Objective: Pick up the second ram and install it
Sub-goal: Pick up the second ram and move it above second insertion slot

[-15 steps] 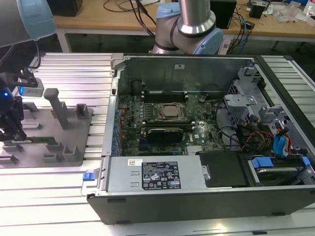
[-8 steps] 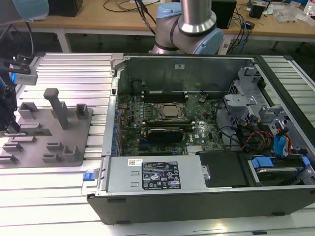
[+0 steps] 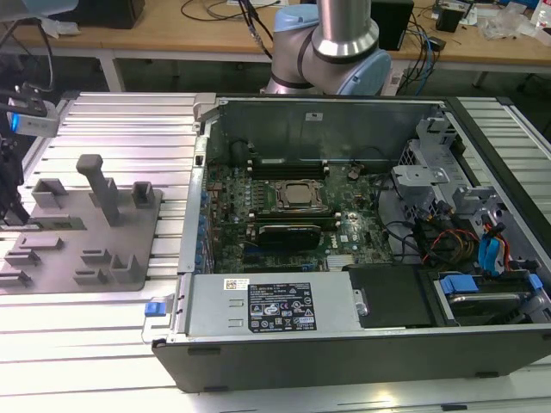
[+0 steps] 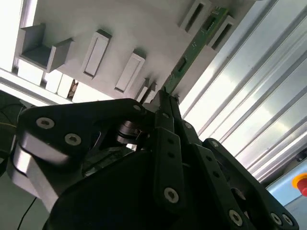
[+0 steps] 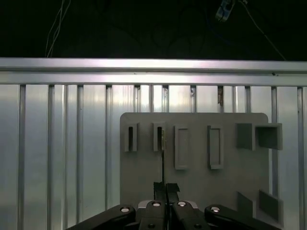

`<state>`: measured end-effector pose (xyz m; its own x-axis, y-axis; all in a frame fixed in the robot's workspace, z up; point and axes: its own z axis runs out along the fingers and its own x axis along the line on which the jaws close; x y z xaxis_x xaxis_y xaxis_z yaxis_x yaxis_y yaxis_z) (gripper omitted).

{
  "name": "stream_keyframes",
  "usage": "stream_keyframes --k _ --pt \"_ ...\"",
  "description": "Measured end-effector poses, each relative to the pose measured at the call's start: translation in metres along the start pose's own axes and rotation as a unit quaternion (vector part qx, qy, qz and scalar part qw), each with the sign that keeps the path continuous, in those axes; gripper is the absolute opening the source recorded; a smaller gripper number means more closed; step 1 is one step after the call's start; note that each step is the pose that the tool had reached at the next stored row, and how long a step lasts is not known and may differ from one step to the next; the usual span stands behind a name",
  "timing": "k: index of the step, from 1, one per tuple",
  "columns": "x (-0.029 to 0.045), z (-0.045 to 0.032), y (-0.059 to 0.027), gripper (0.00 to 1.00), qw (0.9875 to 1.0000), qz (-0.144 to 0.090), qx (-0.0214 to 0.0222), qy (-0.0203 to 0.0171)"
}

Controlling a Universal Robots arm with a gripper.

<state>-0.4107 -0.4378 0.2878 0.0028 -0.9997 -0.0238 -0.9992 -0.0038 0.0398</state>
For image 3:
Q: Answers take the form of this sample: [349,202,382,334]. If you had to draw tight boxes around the green RAM stick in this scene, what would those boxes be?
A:
[25,217,84,231]

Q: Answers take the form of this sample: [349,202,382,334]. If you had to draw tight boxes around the black RAM slot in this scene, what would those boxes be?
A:
[251,212,339,219]
[251,173,331,181]
[251,157,331,165]
[251,163,331,170]
[251,168,331,176]
[250,208,337,215]

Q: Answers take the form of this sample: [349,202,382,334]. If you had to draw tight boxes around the grey parts rack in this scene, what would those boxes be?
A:
[0,153,165,294]

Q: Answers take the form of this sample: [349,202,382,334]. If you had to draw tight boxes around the white crumpled paper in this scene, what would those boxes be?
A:
[36,11,79,39]

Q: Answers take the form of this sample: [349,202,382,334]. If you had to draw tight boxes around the large black equipment case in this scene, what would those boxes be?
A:
[8,0,145,29]

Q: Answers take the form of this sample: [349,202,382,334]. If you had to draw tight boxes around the wooden desk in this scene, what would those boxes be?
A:
[0,0,551,94]

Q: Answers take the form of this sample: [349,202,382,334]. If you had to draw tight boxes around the grey power supply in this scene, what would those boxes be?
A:
[171,271,367,341]

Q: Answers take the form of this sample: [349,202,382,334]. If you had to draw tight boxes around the metal socket cover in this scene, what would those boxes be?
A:
[275,178,331,213]

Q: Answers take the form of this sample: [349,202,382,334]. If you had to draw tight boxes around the silver CPU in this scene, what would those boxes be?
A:
[286,183,318,206]

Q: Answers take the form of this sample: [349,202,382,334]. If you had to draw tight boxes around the black PC case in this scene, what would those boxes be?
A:
[141,96,551,395]

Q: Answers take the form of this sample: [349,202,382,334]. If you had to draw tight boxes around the silver finned heat sink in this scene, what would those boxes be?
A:
[329,253,359,272]

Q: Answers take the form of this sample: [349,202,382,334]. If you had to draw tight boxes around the green motherboard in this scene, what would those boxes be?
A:
[201,162,395,274]

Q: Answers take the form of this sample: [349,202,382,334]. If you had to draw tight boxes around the black plastic cover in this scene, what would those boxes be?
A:
[344,264,436,330]

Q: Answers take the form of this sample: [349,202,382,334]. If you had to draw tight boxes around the tall black speaker box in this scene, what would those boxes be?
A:
[369,0,415,52]

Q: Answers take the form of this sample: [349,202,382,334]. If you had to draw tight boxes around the silver metal drive cage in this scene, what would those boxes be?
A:
[390,114,511,242]

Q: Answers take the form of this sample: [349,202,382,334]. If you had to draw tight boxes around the hard disk in blue carrier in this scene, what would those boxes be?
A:
[436,270,542,328]

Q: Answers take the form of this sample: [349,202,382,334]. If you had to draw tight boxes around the small black box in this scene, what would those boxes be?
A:
[435,4,471,32]

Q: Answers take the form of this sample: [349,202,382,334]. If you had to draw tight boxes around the clear plastic bags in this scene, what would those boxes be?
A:
[476,7,542,40]

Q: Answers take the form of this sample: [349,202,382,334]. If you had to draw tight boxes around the red white package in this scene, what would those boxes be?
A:
[528,0,551,28]

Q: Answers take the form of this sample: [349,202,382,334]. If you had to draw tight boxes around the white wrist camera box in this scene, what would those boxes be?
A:
[7,95,59,139]

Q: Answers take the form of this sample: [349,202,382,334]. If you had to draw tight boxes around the black camera cable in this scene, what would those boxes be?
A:
[39,15,58,94]

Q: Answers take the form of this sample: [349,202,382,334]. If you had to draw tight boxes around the grey case latch bracket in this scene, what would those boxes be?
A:
[192,93,219,130]

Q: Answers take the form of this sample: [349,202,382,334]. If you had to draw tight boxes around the black cable bundle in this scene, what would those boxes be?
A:
[376,174,457,264]

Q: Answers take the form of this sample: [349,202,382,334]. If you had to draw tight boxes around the coloured power wires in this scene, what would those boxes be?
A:
[424,230,480,264]

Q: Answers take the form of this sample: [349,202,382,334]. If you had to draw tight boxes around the blue data cable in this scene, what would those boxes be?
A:
[476,234,509,277]

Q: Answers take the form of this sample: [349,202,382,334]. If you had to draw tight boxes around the red data cable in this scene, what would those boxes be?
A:
[484,217,513,270]

